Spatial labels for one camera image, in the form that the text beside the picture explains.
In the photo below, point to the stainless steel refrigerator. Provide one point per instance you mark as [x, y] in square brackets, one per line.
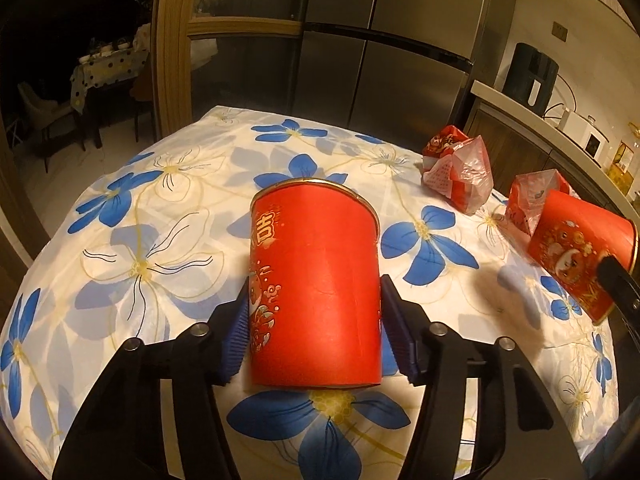
[390, 35]

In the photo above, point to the black air fryer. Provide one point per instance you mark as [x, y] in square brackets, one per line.
[525, 75]

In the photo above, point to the red paper cup gold rim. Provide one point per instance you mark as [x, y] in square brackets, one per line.
[320, 280]
[575, 240]

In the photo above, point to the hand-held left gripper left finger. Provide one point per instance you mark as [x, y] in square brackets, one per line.
[235, 340]

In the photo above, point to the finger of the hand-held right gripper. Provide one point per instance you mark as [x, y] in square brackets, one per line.
[622, 290]

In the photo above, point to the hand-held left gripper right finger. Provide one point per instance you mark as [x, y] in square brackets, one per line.
[400, 335]

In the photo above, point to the white countertop appliance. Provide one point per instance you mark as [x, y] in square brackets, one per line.
[575, 127]

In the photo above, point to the grey upholstered chair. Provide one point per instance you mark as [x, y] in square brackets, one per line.
[42, 107]

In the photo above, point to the kitchen counter with wooden cabinets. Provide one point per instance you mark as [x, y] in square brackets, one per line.
[500, 97]

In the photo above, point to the polka dot tablecloth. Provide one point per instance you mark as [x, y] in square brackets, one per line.
[107, 70]

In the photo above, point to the clear pink printed plastic bag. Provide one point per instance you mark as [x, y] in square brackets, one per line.
[525, 200]

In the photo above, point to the wall socket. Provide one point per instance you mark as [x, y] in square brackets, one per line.
[560, 30]

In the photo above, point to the blue floral tablecloth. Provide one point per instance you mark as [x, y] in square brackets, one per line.
[175, 260]

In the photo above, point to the brown wooden chair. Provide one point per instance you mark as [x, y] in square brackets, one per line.
[142, 85]

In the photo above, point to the red and white plastic bag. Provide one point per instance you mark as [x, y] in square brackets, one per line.
[465, 175]

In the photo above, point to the cooking oil bottle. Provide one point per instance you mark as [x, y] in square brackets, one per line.
[622, 157]

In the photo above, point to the wooden framed glass door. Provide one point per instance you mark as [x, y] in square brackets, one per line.
[172, 60]

